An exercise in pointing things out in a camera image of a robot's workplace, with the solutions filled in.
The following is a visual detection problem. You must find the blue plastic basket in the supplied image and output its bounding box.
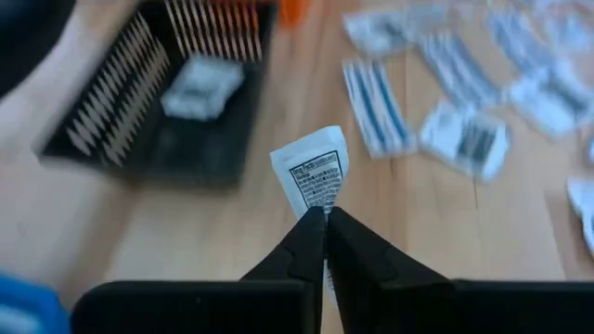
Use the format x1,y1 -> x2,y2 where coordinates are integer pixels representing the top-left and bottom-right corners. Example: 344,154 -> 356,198
0,272 -> 71,334

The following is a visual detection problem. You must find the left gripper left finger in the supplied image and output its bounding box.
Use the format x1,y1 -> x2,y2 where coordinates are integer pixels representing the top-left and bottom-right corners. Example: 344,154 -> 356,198
239,206 -> 327,284

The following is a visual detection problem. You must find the blue striped fabric bandage wrapper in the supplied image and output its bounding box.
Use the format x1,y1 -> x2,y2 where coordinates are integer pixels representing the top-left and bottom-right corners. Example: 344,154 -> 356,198
485,6 -> 561,71
416,31 -> 505,109
341,56 -> 418,160

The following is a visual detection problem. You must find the black plastic basket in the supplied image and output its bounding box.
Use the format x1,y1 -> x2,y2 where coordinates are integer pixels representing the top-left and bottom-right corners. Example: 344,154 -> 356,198
32,0 -> 279,189

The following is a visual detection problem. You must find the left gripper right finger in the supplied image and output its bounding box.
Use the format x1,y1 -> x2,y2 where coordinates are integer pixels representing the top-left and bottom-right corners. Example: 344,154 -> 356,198
328,207 -> 450,334

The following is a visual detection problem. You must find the orange plastic basket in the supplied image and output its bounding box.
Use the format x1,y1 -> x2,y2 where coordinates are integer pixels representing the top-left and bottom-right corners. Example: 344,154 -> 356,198
277,0 -> 313,28

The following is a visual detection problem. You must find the white packet black print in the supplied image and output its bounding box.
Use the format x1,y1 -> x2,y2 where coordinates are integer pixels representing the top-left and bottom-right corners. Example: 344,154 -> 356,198
419,98 -> 512,183
160,53 -> 246,122
342,9 -> 415,58
506,68 -> 594,141
564,177 -> 594,259
269,124 -> 351,310

